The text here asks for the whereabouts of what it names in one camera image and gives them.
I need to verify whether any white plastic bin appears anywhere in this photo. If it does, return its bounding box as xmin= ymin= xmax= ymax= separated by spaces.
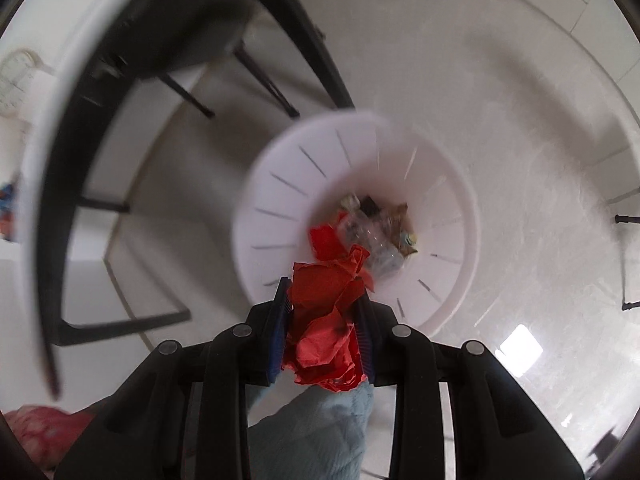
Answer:
xmin=231 ymin=109 xmax=482 ymax=338

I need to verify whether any light blue quilted cloth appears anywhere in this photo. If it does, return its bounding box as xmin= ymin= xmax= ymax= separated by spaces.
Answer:
xmin=247 ymin=377 xmax=373 ymax=480

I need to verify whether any black metal stand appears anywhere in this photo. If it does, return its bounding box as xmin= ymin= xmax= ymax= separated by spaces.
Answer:
xmin=614 ymin=212 xmax=640 ymax=312

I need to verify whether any white wire rack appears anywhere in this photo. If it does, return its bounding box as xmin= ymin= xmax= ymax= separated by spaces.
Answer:
xmin=0 ymin=49 xmax=53 ymax=121

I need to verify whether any pink patterned clothing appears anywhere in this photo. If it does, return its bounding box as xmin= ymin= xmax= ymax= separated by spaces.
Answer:
xmin=2 ymin=405 xmax=96 ymax=471

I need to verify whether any dark grey chair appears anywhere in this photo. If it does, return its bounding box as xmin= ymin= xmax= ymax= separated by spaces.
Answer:
xmin=95 ymin=0 xmax=301 ymax=120

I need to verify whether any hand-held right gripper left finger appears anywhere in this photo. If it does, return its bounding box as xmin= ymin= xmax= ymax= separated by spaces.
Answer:
xmin=52 ymin=276 xmax=296 ymax=480

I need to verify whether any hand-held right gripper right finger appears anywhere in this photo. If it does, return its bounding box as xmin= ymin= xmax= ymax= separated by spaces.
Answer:
xmin=352 ymin=287 xmax=586 ymax=480

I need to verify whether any clear plastic bottle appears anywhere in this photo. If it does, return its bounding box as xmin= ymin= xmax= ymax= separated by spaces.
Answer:
xmin=337 ymin=205 xmax=406 ymax=278

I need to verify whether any brown patterned wrapper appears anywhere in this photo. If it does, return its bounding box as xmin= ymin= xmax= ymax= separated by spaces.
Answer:
xmin=385 ymin=202 xmax=421 ymax=259

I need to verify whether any red paper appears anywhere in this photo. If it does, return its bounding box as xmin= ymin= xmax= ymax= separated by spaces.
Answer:
xmin=282 ymin=245 xmax=377 ymax=393

